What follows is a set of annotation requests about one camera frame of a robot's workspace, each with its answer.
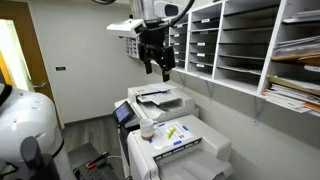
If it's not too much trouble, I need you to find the copier touch screen panel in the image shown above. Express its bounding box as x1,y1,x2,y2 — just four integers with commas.
112,100,136,127

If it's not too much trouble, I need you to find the white mail sorter shelf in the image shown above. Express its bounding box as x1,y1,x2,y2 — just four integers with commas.
124,0,320,118

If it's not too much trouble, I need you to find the white printed paper sheet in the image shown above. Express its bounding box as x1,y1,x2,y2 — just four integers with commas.
148,120,195,151

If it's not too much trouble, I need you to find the brown wooden door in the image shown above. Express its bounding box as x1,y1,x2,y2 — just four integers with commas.
0,0,65,130

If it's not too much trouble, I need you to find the silver door handle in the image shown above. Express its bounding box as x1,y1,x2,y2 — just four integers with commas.
32,81,48,90

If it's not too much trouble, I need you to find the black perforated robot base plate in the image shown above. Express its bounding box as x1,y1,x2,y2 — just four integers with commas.
67,143,118,180

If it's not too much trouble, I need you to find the thin white paper stack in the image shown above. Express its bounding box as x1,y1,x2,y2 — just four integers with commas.
282,9,320,25

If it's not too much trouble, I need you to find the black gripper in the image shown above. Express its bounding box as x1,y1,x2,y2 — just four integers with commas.
137,19,177,83

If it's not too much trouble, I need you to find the stack of mixed papers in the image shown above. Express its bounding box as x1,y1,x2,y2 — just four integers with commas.
261,83,320,117

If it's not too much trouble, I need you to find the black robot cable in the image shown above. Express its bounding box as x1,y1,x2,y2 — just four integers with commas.
91,0,196,28

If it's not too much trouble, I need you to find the grey paper stack with folder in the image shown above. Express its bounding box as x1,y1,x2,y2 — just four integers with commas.
271,35,320,66

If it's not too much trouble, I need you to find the yellow pen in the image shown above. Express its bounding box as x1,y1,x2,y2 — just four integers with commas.
166,127,177,140

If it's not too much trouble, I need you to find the white shelf bracket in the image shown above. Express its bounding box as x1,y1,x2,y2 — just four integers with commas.
253,96,266,127
177,71,188,89
204,79,216,102

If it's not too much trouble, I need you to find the manila folder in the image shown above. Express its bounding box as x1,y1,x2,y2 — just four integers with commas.
266,74,320,97

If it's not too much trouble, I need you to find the white office copier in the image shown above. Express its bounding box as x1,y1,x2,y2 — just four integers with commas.
112,82,200,180

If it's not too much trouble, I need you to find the orange and black clamp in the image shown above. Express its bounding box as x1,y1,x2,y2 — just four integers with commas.
85,150,110,171

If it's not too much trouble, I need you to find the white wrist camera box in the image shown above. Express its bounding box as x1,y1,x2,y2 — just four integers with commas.
106,18,145,39

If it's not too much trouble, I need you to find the white copier finisher unit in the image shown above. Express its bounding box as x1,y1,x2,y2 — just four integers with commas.
126,114,235,180

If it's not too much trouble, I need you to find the white ceramic mug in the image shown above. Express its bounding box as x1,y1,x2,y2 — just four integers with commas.
139,118,160,141

